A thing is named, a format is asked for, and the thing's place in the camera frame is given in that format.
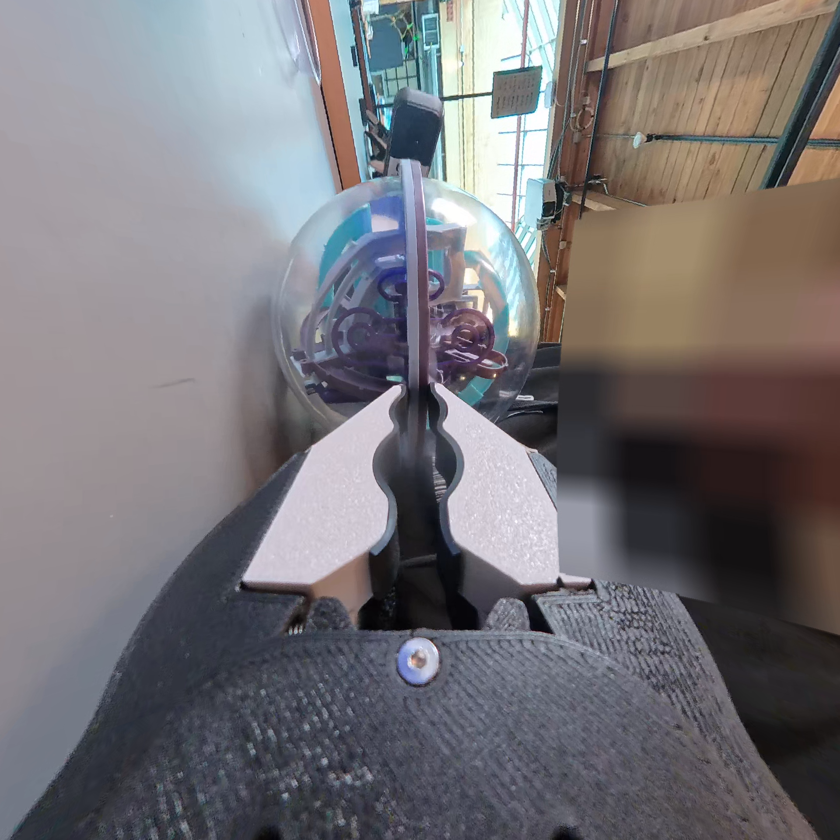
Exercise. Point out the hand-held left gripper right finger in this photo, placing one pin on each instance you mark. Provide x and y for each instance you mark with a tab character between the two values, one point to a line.
505	525

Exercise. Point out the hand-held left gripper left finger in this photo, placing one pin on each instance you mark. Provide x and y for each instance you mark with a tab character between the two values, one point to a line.
321	525

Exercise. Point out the clear maze ball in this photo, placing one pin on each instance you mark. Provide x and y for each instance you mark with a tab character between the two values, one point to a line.
354	315

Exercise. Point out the hanging dark sign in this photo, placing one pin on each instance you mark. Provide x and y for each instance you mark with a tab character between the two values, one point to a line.
517	92

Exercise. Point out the black metal frame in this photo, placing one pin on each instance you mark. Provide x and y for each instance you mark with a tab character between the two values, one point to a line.
797	98

